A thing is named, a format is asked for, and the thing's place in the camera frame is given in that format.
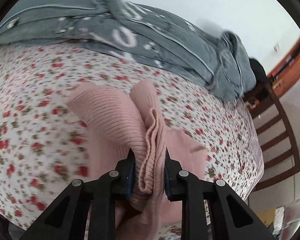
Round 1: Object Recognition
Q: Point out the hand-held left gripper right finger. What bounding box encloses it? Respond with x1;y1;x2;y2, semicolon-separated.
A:
164;149;277;240

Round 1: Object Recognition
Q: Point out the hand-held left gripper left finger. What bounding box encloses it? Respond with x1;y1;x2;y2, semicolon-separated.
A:
40;149;137;240

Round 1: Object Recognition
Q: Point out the pink knit sweater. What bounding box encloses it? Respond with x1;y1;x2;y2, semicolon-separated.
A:
66;80;208;240

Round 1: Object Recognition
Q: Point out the cardboard box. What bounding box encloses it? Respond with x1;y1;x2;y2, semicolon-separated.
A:
259;209;276;227

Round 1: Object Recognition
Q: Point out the floral bed sheet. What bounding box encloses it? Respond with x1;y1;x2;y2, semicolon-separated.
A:
0;44;265;240

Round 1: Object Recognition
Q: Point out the black garment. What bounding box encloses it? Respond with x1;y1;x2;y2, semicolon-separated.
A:
249;58;272;98

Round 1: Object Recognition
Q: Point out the grey flower print blanket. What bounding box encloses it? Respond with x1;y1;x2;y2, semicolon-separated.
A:
0;0;257;103

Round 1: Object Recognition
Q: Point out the brown wooden door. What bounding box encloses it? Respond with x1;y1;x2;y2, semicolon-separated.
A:
266;34;300;90

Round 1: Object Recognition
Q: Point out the dark wooden bed frame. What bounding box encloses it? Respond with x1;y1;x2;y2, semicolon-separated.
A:
242;84;300;193

